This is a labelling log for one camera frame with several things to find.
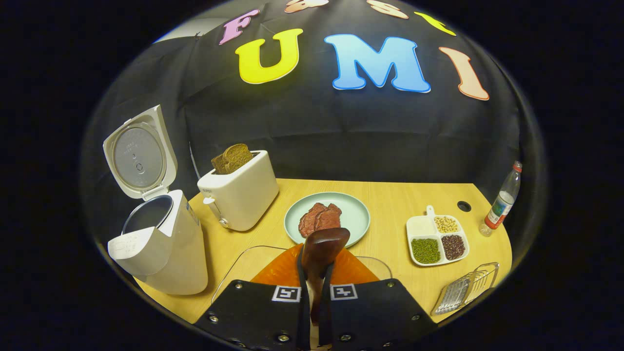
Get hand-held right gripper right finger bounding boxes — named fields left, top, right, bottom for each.
left=319, top=248, right=438, bottom=351

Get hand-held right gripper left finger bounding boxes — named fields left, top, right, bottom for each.
left=194, top=244, right=311, bottom=351

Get dark wooden spoon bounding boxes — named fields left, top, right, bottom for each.
left=301, top=228, right=351, bottom=327

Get white rice cooker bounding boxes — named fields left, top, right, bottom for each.
left=102, top=105, right=209, bottom=295

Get clear chopstick holder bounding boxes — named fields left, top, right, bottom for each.
left=431, top=262, right=500, bottom=316

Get pile of green mung beans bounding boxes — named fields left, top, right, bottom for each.
left=411, top=238, right=441, bottom=264

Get pale green plate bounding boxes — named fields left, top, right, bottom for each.
left=284, top=192, right=371, bottom=248

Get white divided dish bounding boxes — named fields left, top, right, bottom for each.
left=406, top=205, right=470, bottom=267

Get pile of red beans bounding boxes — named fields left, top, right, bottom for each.
left=441, top=234, right=466, bottom=260

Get red meat slices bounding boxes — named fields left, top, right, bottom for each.
left=298, top=203, right=342, bottom=238

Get white toaster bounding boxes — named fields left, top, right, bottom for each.
left=197, top=150, right=279, bottom=232

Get pile of soybeans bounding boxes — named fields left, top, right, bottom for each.
left=434, top=216, right=459, bottom=234

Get brown bread slices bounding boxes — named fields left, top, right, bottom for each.
left=211, top=143, right=254, bottom=175

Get clear plastic water bottle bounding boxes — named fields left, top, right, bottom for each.
left=479, top=161, right=523, bottom=237

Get black backdrop cloth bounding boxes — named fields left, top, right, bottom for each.
left=83, top=0, right=544, bottom=244

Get toaster power cable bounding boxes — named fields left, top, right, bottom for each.
left=189, top=141, right=201, bottom=182

